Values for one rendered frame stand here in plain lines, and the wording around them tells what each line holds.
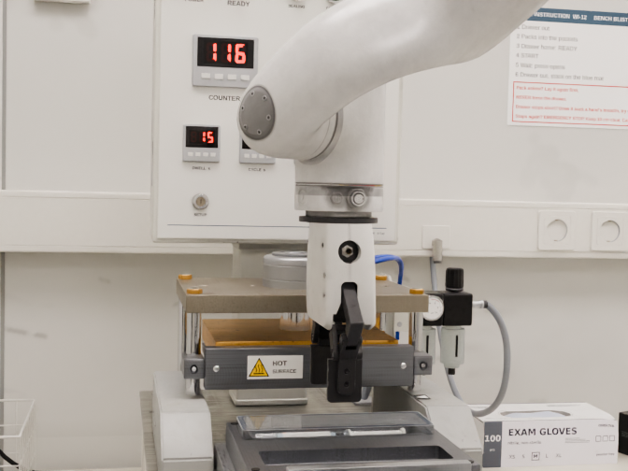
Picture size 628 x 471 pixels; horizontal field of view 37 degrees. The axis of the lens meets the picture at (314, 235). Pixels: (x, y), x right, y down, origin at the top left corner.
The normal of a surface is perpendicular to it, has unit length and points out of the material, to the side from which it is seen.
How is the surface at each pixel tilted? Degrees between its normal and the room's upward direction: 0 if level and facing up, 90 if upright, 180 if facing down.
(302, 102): 108
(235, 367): 90
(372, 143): 90
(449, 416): 41
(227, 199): 90
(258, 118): 93
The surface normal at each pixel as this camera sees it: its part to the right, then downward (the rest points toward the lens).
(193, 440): 0.15, -0.72
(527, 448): 0.17, 0.06
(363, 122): 0.67, 0.07
